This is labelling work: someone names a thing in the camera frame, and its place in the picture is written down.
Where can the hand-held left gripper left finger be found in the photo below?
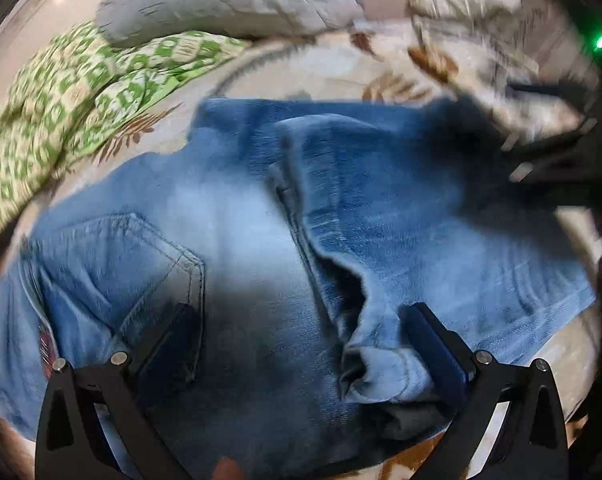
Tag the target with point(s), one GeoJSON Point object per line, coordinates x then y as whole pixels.
{"type": "Point", "coordinates": [173, 345]}

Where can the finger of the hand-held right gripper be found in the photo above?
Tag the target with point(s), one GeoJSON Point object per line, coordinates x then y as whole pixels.
{"type": "Point", "coordinates": [551, 160]}
{"type": "Point", "coordinates": [546, 91]}

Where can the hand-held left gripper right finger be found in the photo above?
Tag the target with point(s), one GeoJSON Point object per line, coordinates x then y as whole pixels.
{"type": "Point", "coordinates": [438, 355]}

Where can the blue denim pants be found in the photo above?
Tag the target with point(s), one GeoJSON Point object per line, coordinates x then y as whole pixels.
{"type": "Point", "coordinates": [261, 220]}

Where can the leaf print fleece blanket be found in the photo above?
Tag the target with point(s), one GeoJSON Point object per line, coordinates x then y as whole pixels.
{"type": "Point", "coordinates": [306, 70]}

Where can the green checkered blanket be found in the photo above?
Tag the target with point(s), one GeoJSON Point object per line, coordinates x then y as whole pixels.
{"type": "Point", "coordinates": [81, 90]}

